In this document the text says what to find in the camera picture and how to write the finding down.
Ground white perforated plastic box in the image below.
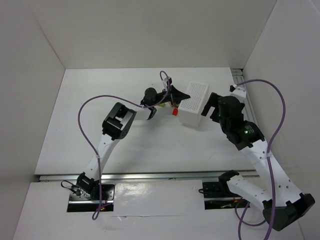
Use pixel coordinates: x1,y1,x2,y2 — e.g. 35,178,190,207
177,82,210,128

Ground long natural wood plank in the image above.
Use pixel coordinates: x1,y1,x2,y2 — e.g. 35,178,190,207
168,93,175,108

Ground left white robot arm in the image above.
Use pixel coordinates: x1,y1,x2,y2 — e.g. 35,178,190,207
76,85,191,199

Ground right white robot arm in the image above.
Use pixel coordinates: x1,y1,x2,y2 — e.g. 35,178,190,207
201,92,315,231

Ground red wedge block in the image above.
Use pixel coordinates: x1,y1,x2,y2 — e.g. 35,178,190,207
172,108,178,116

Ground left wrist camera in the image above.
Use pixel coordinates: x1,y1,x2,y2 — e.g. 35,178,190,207
162,76,172,89

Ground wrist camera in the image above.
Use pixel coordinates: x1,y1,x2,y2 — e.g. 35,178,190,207
229,84,247,103
162,76,172,89

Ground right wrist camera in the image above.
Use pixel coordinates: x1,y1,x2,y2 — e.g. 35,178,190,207
229,84,247,103

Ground front aluminium rail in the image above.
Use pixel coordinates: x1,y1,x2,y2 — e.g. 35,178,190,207
38,170,261,183

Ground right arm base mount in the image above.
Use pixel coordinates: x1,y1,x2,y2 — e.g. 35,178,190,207
198,181,247,210

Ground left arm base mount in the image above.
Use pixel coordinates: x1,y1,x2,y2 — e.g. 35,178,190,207
60,180,115,213

